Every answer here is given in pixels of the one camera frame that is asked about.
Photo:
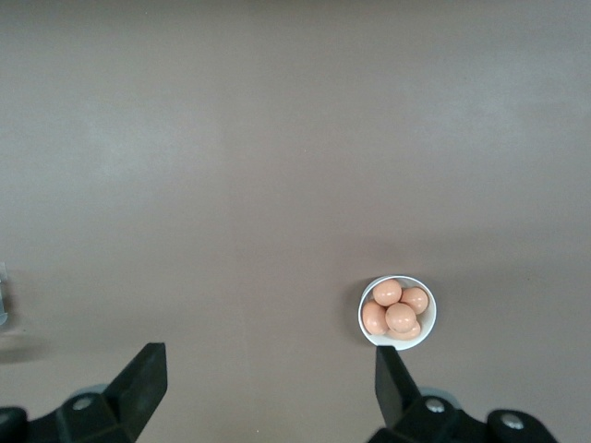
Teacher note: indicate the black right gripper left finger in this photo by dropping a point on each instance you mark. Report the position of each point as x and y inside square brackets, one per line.
[138, 383]

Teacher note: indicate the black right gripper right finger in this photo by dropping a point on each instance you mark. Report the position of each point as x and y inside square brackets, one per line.
[397, 392]

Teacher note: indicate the brown egg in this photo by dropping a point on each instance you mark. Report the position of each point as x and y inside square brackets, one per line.
[371, 318]
[387, 292]
[417, 300]
[401, 317]
[412, 333]

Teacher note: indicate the clear plastic egg carton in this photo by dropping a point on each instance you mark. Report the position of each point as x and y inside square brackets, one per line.
[3, 295]

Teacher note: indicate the white round bowl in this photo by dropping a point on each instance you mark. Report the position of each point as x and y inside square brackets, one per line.
[427, 320]

